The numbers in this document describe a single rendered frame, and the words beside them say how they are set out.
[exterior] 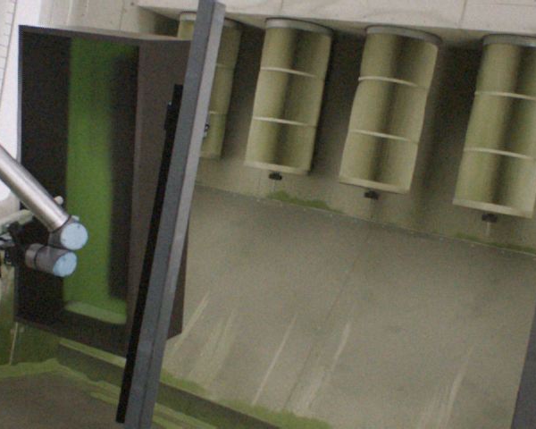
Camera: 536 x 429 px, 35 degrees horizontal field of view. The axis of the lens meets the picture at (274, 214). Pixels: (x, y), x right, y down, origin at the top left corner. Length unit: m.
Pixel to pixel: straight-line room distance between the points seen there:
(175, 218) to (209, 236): 2.53
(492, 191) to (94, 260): 1.72
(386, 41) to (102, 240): 1.52
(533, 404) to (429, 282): 2.01
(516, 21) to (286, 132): 1.20
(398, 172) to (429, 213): 0.36
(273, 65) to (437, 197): 1.00
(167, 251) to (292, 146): 2.15
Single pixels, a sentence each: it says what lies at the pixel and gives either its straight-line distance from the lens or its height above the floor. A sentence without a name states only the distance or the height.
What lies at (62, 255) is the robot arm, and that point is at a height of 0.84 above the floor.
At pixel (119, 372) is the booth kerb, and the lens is 4.39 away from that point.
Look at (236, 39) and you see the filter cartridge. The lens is 4.56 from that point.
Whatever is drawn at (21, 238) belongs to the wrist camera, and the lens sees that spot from 3.24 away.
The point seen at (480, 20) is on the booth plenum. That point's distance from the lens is 3.69.
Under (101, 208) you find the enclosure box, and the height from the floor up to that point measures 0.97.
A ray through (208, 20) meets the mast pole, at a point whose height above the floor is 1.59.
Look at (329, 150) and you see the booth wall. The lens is 4.37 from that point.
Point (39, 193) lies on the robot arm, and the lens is 2.95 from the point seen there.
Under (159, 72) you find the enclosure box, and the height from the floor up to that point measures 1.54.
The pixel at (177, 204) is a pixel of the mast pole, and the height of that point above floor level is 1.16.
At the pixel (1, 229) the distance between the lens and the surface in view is 3.34.
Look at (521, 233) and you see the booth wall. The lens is 3.96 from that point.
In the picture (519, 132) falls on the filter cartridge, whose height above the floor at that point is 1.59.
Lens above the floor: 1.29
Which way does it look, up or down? 3 degrees down
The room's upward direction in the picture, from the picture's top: 10 degrees clockwise
